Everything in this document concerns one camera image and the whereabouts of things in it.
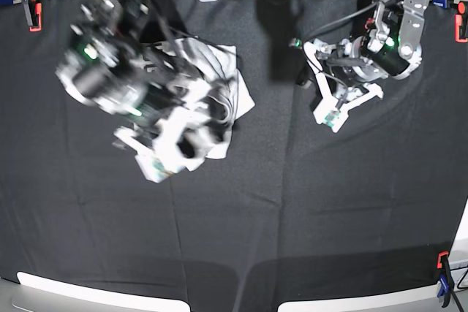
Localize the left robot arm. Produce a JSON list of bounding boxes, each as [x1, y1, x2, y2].
[[291, 0, 429, 132]]

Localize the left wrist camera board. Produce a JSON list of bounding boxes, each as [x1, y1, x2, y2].
[[323, 110, 340, 131]]

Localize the red black clamp far right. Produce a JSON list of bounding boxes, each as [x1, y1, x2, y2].
[[455, 1, 468, 43]]

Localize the red black clamp far left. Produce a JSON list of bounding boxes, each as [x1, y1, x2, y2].
[[21, 0, 42, 32]]

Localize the black table cloth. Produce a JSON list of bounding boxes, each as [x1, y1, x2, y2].
[[1, 0, 467, 311]]

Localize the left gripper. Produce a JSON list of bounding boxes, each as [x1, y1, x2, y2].
[[289, 38, 384, 133]]

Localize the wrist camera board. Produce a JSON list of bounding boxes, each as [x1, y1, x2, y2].
[[147, 158, 173, 183], [323, 110, 340, 131]]

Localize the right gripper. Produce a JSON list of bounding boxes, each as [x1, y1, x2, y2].
[[113, 74, 235, 184]]

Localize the red black clamp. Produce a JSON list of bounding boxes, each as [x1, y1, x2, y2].
[[455, 1, 468, 43], [21, 0, 42, 32]]

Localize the grey t-shirt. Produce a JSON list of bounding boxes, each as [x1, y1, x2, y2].
[[135, 38, 255, 183]]

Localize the red blue clamp near right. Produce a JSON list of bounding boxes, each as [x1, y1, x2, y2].
[[437, 251, 454, 308]]

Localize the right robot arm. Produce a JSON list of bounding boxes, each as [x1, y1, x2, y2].
[[56, 0, 237, 183]]

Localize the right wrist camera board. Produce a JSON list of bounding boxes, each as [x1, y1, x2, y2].
[[147, 158, 173, 183]]

